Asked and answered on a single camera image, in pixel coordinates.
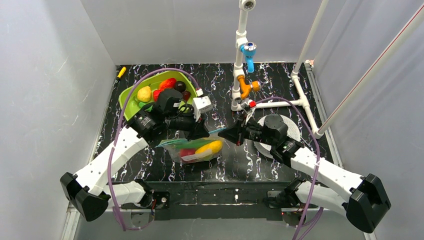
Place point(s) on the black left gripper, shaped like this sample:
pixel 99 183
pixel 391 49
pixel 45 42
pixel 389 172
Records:
pixel 192 127

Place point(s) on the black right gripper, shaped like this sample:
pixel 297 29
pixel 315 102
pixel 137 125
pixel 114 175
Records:
pixel 240 133

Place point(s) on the green toy cucumber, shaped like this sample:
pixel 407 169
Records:
pixel 193 144

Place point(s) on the clear zip top bag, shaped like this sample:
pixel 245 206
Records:
pixel 169 146

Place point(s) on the yellow toy banana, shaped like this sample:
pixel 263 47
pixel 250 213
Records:
pixel 214 147

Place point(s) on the red toy apple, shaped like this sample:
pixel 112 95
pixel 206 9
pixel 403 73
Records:
pixel 187 152

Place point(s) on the green toy beans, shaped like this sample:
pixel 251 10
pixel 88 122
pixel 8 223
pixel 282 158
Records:
pixel 144 105

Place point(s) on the green plastic tray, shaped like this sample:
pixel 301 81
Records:
pixel 154 80

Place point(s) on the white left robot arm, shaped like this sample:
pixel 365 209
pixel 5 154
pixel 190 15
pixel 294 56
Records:
pixel 91 191

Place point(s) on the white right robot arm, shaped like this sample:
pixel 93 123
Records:
pixel 363 200

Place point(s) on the dark purple toy fruit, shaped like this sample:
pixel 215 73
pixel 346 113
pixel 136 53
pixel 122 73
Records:
pixel 180 86

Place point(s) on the orange pipe valve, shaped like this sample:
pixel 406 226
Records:
pixel 245 88

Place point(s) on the red orange toy pepper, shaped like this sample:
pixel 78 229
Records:
pixel 167 84

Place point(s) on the white filament spool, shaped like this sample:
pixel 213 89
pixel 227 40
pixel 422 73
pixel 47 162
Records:
pixel 293 132

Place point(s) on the red toy strawberry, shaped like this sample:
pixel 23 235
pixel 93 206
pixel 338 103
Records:
pixel 155 94

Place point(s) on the yellow toy lemon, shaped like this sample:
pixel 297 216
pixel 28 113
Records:
pixel 144 94

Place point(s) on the blue pipe valve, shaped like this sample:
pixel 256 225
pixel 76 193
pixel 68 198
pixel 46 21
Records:
pixel 249 50

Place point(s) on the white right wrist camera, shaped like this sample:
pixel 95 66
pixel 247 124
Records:
pixel 248 107

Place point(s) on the white PVC pipe frame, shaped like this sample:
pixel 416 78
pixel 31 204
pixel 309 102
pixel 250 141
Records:
pixel 246 6

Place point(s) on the yellow handled screwdriver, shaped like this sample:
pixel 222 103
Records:
pixel 121 73

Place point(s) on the aluminium frame rail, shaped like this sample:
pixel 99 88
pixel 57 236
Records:
pixel 195 211

